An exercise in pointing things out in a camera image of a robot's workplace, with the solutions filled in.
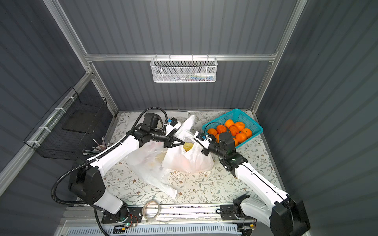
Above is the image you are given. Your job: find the cartoon printed plastic bag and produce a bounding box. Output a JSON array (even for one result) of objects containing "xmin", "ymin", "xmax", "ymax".
[{"xmin": 162, "ymin": 115, "xmax": 214, "ymax": 174}]

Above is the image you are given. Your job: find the teal plastic basket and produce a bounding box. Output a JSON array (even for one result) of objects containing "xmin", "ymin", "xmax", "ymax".
[{"xmin": 202, "ymin": 109, "xmax": 263, "ymax": 148}]

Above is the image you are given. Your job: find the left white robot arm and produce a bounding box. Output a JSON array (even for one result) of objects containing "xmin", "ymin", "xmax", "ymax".
[{"xmin": 68, "ymin": 113, "xmax": 184, "ymax": 214}]

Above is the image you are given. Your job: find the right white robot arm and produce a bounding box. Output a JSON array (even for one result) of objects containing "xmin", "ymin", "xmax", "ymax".
[{"xmin": 195, "ymin": 132, "xmax": 311, "ymax": 236}]

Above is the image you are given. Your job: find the orange mandarin left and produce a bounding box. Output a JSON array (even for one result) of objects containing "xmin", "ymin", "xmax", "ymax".
[{"xmin": 207, "ymin": 128, "xmax": 218, "ymax": 136}]

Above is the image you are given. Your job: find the orange mandarin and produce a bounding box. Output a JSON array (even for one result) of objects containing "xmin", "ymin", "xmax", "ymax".
[
  {"xmin": 224, "ymin": 119, "xmax": 235, "ymax": 128},
  {"xmin": 241, "ymin": 128, "xmax": 253, "ymax": 139},
  {"xmin": 235, "ymin": 132, "xmax": 248, "ymax": 144},
  {"xmin": 207, "ymin": 128, "xmax": 218, "ymax": 136},
  {"xmin": 229, "ymin": 125, "xmax": 240, "ymax": 137}
]

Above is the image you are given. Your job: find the clear plastic bag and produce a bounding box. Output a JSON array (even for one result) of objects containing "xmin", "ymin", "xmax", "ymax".
[{"xmin": 125, "ymin": 142, "xmax": 177, "ymax": 199}]

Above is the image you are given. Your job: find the orange mandarin front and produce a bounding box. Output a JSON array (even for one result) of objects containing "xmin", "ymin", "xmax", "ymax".
[{"xmin": 235, "ymin": 132, "xmax": 248, "ymax": 144}]

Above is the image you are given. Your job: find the orange mandarin centre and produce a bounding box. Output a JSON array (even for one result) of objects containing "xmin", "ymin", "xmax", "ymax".
[{"xmin": 229, "ymin": 125, "xmax": 240, "ymax": 137}]

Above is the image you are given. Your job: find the orange mandarin top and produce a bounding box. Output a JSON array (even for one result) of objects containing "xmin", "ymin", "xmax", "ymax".
[{"xmin": 224, "ymin": 119, "xmax": 235, "ymax": 128}]

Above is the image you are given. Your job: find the orange mandarin right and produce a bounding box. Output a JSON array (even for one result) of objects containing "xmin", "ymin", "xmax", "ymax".
[{"xmin": 241, "ymin": 128, "xmax": 253, "ymax": 139}]

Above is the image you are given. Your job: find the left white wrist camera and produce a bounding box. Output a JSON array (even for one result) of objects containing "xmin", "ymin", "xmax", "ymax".
[{"xmin": 165, "ymin": 118, "xmax": 181, "ymax": 136}]

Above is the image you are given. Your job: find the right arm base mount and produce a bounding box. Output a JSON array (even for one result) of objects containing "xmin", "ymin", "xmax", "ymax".
[{"xmin": 216, "ymin": 204, "xmax": 255, "ymax": 221}]

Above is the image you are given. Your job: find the white wire wall basket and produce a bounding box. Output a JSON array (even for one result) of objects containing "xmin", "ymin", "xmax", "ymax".
[{"xmin": 150, "ymin": 56, "xmax": 218, "ymax": 83}]

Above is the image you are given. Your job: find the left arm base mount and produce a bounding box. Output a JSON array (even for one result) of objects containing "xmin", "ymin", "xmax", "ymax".
[{"xmin": 101, "ymin": 206, "xmax": 143, "ymax": 224}]

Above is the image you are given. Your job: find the black wire wall basket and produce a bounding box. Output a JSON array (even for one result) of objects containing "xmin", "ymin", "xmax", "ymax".
[{"xmin": 24, "ymin": 90, "xmax": 112, "ymax": 160}]

